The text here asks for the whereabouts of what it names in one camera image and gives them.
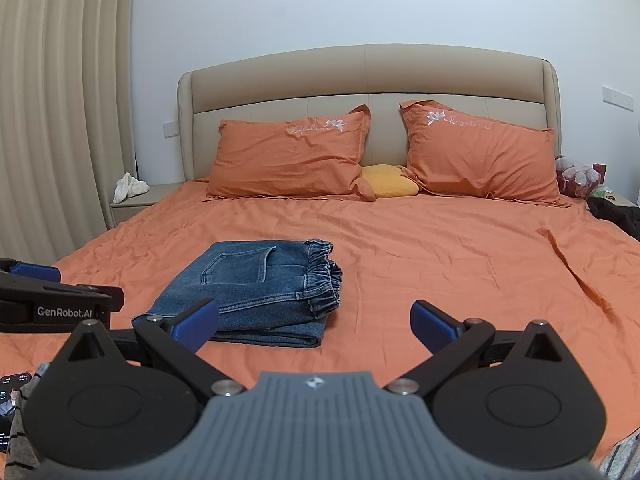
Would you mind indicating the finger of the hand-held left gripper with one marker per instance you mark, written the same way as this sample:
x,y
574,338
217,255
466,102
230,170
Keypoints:
x,y
35,272

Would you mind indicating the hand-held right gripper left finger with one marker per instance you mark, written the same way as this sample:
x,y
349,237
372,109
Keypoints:
x,y
192,322

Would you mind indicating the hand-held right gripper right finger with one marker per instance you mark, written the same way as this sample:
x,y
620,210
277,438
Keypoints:
x,y
430,327

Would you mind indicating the blue denim pants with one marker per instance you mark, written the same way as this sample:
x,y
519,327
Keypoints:
x,y
240,280

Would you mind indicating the bed with orange sheet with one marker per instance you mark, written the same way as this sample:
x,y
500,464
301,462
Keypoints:
x,y
450,270

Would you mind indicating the black smartphone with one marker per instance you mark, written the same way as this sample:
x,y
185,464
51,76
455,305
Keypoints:
x,y
12,400

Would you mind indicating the white crumpled object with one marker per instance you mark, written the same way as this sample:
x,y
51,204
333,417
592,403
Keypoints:
x,y
130,187

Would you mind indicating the striped grey clothing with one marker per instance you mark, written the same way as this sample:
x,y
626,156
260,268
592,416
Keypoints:
x,y
22,440
622,452

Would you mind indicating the yellow cushion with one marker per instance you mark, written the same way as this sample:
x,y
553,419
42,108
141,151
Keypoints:
x,y
390,182

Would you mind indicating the beige curtain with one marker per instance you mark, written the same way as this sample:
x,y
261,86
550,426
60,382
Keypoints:
x,y
55,110

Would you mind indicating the orange pillow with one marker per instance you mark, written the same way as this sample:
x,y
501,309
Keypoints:
x,y
290,160
480,152

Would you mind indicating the black cloth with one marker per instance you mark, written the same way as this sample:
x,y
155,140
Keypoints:
x,y
620,217

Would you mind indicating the red box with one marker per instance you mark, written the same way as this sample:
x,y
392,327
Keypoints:
x,y
600,172

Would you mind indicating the beige nightstand with clutter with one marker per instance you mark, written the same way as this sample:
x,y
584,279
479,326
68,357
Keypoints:
x,y
620,196

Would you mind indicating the white wall socket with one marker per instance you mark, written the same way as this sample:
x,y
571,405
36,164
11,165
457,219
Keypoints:
x,y
170,129

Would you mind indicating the wide white wall switch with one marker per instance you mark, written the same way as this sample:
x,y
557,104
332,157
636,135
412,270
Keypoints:
x,y
617,96

